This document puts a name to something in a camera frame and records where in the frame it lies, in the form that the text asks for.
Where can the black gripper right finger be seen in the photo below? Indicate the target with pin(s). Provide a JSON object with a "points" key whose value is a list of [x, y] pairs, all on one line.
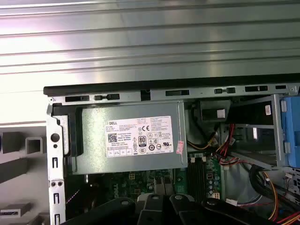
{"points": [[185, 211]]}

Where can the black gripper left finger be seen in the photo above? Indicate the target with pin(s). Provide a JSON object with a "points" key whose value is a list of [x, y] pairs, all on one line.
{"points": [[154, 211]]}

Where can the green motherboard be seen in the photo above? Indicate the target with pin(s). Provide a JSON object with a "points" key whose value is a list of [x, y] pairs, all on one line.
{"points": [[140, 181]]}

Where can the black RAM slot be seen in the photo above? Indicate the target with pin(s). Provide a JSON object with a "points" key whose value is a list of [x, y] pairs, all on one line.
{"points": [[203, 175], [194, 175], [199, 175], [189, 175]]}

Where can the grey power supply unit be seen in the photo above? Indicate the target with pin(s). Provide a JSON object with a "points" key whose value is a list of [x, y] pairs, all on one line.
{"points": [[93, 131]]}

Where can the black plastic housing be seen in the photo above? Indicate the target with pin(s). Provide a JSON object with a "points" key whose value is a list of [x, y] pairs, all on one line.
{"points": [[211, 110]]}

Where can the metal drive cage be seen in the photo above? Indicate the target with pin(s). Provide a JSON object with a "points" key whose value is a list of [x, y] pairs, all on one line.
{"points": [[276, 131]]}

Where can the grey parts rack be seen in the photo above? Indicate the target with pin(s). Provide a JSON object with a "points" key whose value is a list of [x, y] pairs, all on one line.
{"points": [[35, 178]]}

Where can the black open PC case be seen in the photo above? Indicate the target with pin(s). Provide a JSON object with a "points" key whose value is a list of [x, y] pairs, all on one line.
{"points": [[164, 84]]}

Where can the blue drive cage latch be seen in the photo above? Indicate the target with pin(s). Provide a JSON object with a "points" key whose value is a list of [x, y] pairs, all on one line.
{"points": [[293, 131]]}

